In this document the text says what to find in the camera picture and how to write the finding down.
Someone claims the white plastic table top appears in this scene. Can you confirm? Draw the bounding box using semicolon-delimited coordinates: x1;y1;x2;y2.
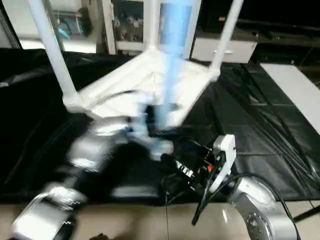
64;49;222;132

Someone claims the white plastic table leg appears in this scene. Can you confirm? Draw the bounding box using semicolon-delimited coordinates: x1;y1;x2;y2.
150;0;193;161
145;0;162;53
27;0;83;113
207;0;246;81

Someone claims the white drawer unit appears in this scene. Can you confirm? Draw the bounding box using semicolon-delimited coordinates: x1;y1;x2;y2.
191;36;258;65

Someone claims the black metal table leg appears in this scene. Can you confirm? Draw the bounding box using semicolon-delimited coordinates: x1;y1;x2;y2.
294;209;320;224

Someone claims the white flat sheet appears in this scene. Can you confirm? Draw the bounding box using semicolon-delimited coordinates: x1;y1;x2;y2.
260;63;320;136

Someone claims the white glass door cabinet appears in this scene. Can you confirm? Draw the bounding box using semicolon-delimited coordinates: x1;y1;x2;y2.
100;0;202;60

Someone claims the black work surface mat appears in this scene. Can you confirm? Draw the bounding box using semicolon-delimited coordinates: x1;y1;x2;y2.
0;47;320;203

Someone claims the colourful background box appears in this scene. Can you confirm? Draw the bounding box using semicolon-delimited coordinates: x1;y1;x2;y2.
52;10;93;41

